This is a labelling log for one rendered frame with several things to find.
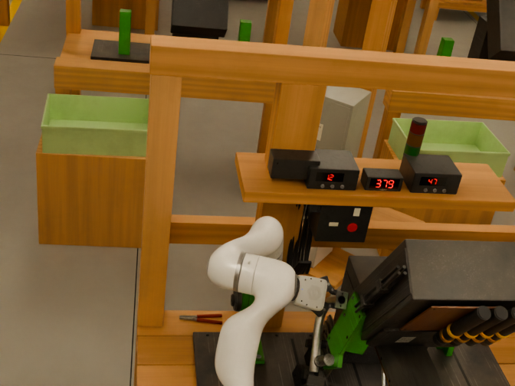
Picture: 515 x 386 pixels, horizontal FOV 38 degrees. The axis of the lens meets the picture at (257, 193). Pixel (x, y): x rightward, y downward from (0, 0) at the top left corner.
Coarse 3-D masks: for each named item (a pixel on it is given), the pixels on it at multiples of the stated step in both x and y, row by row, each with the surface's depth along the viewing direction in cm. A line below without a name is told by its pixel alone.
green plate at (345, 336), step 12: (348, 312) 235; (360, 312) 228; (336, 324) 241; (348, 324) 233; (360, 324) 228; (336, 336) 238; (348, 336) 231; (360, 336) 232; (336, 348) 236; (348, 348) 234; (360, 348) 235
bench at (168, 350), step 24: (168, 312) 274; (192, 312) 276; (216, 312) 278; (288, 312) 283; (312, 312) 285; (144, 336) 262; (168, 336) 264; (192, 336) 266; (144, 360) 253; (168, 360) 254; (192, 360) 255; (504, 360) 275; (144, 384) 243; (168, 384) 245; (192, 384) 246
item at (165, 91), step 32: (160, 96) 219; (288, 96) 225; (320, 96) 226; (160, 128) 225; (288, 128) 231; (160, 160) 231; (160, 192) 237; (160, 224) 244; (288, 224) 250; (160, 256) 250; (160, 288) 258; (160, 320) 266
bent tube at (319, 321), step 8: (336, 296) 236; (344, 296) 237; (336, 304) 235; (344, 304) 236; (320, 320) 246; (320, 328) 246; (320, 336) 245; (312, 344) 245; (320, 344) 245; (312, 352) 244; (312, 360) 243; (312, 368) 242
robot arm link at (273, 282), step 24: (264, 264) 182; (288, 264) 185; (240, 288) 183; (264, 288) 181; (288, 288) 181; (240, 312) 182; (264, 312) 179; (240, 336) 178; (216, 360) 180; (240, 360) 177; (240, 384) 176
